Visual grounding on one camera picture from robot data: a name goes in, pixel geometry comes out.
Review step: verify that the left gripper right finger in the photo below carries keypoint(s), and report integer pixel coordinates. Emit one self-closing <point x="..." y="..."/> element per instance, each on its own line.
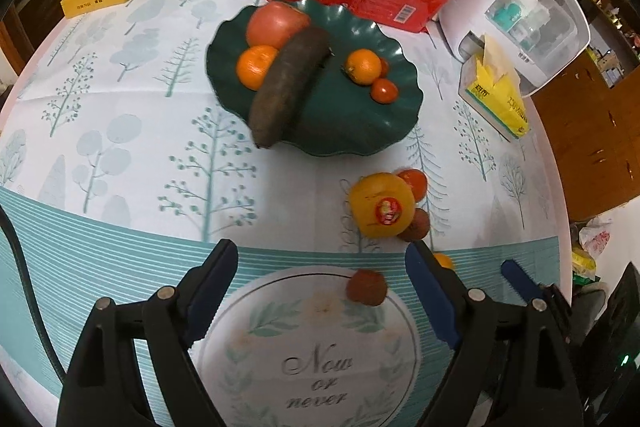
<point x="517" y="355"/>

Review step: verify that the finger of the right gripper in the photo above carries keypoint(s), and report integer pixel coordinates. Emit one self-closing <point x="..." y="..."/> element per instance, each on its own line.
<point x="520" y="281"/>

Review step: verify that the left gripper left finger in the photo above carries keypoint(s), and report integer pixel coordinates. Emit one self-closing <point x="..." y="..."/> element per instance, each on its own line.
<point x="103" y="385"/>

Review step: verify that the small orange tangerine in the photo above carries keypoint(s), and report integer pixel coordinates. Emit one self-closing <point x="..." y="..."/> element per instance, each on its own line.
<point x="444" y="260"/>

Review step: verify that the dark red lychee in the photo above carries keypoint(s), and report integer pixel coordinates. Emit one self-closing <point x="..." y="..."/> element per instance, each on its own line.
<point x="418" y="228"/>

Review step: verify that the yellow orange with sticker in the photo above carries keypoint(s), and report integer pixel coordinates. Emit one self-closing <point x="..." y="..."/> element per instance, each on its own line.
<point x="382" y="205"/>

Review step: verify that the yellow tissue pack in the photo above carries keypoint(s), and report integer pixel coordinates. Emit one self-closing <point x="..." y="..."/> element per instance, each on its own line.
<point x="491" y="85"/>

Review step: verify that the tree pattern tablecloth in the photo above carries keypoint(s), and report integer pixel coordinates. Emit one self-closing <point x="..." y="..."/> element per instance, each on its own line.
<point x="120" y="171"/>

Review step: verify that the small red tomato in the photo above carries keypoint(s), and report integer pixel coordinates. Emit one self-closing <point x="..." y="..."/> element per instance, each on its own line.
<point x="384" y="91"/>

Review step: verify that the dark green scalloped plate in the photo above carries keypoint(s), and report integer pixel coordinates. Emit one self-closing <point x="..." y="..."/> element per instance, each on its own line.
<point x="333" y="115"/>

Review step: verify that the small red lychee on plate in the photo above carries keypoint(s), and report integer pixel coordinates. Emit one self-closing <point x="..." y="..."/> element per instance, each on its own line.
<point x="385" y="67"/>

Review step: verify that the orange tangerine with stem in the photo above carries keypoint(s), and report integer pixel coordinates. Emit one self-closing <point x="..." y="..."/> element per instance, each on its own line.
<point x="363" y="67"/>

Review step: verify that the white cosmetics storage box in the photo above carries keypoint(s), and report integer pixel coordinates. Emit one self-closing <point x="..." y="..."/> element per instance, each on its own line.
<point x="541" y="37"/>

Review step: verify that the orange tangerine beside banana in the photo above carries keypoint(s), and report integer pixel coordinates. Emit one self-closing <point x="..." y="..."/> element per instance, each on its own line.
<point x="253" y="65"/>

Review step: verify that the red apple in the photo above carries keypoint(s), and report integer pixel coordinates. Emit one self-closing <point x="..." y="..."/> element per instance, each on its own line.
<point x="274" y="24"/>

